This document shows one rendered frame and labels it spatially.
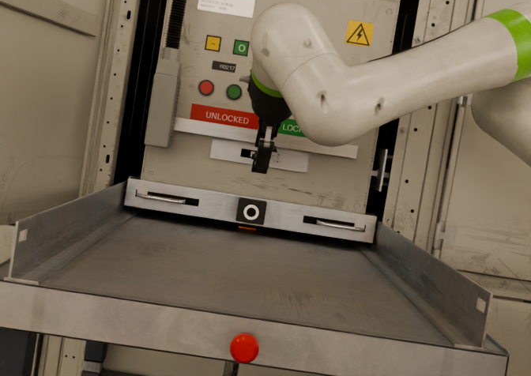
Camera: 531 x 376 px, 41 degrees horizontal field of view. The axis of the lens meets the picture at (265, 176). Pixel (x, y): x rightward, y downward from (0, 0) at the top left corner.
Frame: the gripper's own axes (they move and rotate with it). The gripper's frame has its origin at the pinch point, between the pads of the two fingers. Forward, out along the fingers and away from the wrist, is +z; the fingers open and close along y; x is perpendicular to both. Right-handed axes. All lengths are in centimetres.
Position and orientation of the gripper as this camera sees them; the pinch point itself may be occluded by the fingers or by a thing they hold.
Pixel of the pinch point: (262, 151)
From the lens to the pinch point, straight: 137.5
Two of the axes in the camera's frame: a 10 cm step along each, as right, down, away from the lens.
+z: -1.1, 4.4, 8.9
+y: -1.2, 8.8, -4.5
